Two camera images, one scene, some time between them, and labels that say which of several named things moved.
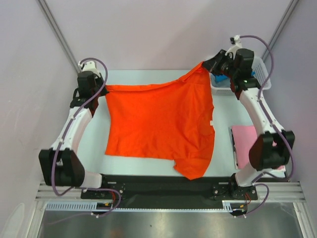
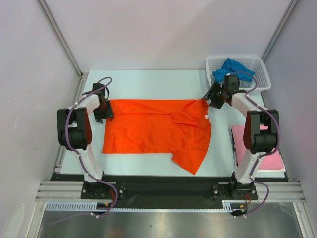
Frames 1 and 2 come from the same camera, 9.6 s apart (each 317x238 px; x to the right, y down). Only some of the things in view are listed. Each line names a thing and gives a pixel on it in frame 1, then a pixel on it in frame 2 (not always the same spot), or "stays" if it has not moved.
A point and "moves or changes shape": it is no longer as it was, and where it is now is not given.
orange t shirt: [170, 120] moves or changes shape
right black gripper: [211, 64] → [215, 87]
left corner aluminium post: [58, 34] stays
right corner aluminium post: [284, 20] stays
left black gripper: [99, 79] → [109, 113]
